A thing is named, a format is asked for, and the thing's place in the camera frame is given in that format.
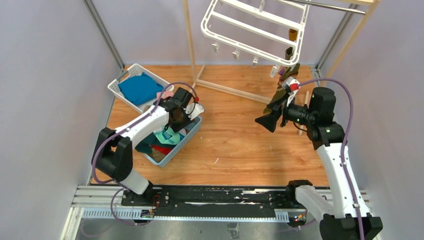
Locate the blue cloth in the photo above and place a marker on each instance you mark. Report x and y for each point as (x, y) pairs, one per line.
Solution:
(140, 89)

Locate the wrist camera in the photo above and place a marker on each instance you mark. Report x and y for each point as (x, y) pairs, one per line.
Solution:
(193, 110)
(291, 87)

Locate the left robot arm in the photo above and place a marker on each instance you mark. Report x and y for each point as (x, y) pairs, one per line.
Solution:
(113, 153)

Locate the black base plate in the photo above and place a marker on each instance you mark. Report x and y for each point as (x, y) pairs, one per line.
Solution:
(219, 203)

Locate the pink patterned sock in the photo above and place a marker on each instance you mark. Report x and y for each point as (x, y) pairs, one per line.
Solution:
(167, 94)

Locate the dark green sock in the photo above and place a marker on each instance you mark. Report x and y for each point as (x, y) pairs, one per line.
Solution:
(145, 146)

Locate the white clip sock hanger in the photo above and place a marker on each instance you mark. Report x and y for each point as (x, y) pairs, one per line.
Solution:
(259, 13)

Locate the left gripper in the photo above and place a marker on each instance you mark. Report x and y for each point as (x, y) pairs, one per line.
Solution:
(176, 127)

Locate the light blue plastic basket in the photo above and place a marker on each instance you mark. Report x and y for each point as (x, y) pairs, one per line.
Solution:
(191, 130)

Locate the white plastic basket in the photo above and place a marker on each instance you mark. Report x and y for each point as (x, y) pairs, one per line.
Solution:
(135, 70)

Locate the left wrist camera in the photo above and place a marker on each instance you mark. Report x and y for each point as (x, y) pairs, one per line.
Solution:
(193, 110)

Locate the maroon striped sock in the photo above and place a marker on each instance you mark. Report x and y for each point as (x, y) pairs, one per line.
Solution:
(282, 71)

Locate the teal and white sock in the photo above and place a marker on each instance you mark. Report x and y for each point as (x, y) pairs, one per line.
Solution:
(168, 136)

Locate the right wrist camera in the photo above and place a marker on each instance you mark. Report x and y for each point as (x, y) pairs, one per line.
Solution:
(291, 87)

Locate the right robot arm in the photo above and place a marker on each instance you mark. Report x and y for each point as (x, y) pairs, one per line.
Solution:
(347, 217)

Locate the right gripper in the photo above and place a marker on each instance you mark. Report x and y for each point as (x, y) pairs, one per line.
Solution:
(270, 121)

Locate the wooden drying rack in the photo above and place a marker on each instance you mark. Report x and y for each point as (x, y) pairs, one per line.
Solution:
(361, 7)

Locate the olive striped sock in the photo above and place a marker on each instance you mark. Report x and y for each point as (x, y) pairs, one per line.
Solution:
(292, 35)
(289, 72)

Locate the beige sock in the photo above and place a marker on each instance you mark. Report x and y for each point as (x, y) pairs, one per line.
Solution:
(162, 149)

